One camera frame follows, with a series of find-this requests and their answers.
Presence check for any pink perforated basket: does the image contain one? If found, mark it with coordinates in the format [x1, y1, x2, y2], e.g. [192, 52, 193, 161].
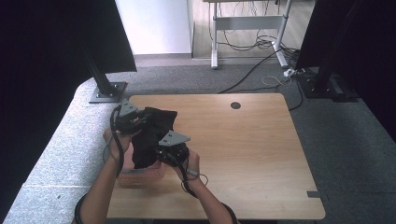
[118, 161, 166, 189]

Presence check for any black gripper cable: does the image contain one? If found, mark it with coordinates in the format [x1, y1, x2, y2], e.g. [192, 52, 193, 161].
[109, 105, 125, 179]
[164, 153, 200, 199]

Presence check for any thin white floor cable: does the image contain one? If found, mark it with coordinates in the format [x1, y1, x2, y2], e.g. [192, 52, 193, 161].
[262, 75, 293, 89]

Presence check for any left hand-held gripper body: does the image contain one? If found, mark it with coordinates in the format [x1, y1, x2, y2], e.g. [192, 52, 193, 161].
[111, 99, 148, 135]

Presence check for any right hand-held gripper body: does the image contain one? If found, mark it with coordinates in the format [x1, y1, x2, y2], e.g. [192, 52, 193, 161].
[154, 130, 191, 166]

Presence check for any black metal stand with base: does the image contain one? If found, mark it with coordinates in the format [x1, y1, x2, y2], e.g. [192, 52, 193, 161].
[297, 0, 361, 103]

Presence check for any black cloth garment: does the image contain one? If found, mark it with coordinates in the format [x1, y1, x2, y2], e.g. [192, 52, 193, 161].
[131, 106, 178, 170]

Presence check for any grey speckled ledge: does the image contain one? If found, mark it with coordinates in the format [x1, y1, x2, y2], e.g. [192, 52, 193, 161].
[2, 77, 132, 224]

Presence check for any long black floor cable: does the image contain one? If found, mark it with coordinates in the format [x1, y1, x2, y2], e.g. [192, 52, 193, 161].
[217, 46, 286, 95]

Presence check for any bundle of cables under desk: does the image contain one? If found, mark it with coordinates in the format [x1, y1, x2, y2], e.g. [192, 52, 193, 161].
[214, 0, 300, 60]

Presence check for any black metal stand with plate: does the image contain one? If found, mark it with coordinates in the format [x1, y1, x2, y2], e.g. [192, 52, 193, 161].
[81, 46, 129, 105]

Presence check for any black curtain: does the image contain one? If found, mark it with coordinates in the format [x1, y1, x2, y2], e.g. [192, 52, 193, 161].
[294, 0, 396, 143]
[0, 0, 138, 213]

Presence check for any thin grey wire with plug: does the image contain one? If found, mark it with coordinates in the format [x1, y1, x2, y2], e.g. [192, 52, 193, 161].
[180, 167, 209, 189]

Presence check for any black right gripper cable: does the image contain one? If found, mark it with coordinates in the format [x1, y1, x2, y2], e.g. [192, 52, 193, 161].
[164, 153, 200, 199]

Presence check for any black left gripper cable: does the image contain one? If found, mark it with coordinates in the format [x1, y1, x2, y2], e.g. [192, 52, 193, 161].
[109, 105, 125, 179]

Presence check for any person's left hand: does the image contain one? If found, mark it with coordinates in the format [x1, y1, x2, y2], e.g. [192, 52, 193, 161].
[103, 127, 142, 163]

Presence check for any white desk frame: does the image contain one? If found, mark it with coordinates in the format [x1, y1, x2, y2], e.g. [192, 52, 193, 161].
[202, 0, 294, 70]

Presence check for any person's right hand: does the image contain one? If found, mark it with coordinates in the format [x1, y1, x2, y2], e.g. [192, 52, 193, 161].
[171, 148, 201, 189]

